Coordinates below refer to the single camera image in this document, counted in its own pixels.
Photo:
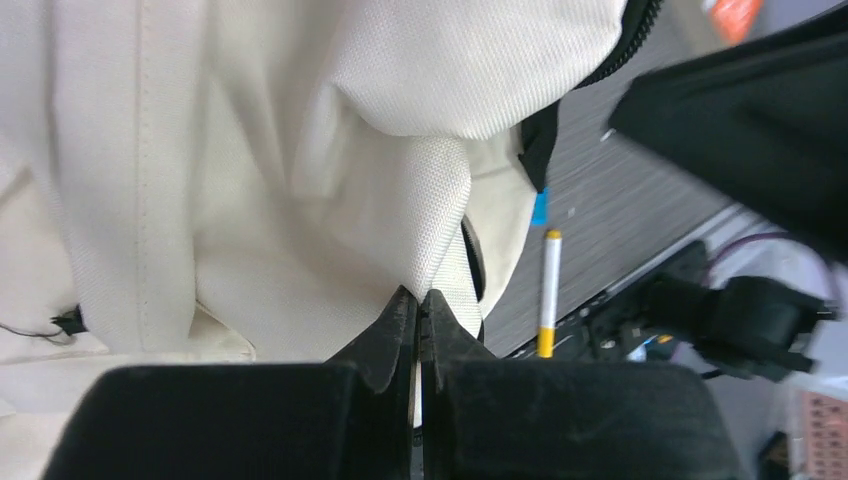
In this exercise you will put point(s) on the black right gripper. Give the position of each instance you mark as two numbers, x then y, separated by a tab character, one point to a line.
752	327

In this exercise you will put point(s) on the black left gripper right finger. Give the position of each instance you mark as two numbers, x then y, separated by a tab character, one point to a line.
491	418

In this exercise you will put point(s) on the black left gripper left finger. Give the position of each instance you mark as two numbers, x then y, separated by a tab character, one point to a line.
347	418

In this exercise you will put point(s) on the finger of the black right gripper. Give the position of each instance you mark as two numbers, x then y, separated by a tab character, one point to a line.
764	123

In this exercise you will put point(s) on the cream canvas backpack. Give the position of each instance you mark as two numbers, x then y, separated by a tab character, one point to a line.
242	181

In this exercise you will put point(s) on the white yellow pen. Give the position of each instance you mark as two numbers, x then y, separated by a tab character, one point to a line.
549	294

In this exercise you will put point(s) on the black blue highlighter marker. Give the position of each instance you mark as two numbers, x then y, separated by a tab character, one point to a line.
539	216

